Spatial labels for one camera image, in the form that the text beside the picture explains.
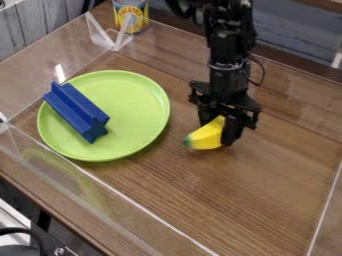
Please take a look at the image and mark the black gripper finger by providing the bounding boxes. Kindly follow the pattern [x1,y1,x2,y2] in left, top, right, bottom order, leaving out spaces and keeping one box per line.
[221,115,245,146]
[198,106,218,126]

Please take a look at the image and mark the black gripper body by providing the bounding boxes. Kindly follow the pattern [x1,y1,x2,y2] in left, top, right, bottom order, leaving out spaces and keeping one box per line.
[189,81,262,130]

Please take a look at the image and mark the yellow toy banana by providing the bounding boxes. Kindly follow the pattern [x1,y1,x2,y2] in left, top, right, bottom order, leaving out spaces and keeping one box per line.
[184,116,225,150]

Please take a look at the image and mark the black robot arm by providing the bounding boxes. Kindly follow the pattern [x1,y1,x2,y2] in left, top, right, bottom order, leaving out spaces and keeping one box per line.
[165,0,262,150]

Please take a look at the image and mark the green plate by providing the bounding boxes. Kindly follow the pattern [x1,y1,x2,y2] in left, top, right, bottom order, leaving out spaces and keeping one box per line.
[37,70,172,162]

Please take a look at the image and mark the blue cross-shaped block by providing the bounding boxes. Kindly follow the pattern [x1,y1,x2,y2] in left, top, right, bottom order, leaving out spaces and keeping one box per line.
[43,82,110,144]

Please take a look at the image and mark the yellow labelled tin can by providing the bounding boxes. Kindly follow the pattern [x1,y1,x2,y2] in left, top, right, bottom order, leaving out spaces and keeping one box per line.
[113,0,150,34]

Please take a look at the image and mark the clear acrylic enclosure walls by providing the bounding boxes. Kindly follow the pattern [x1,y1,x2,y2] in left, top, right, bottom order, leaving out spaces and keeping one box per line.
[0,11,342,256]

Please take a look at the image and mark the black cable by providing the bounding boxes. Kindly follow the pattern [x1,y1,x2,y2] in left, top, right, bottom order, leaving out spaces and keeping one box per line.
[0,226,49,256]

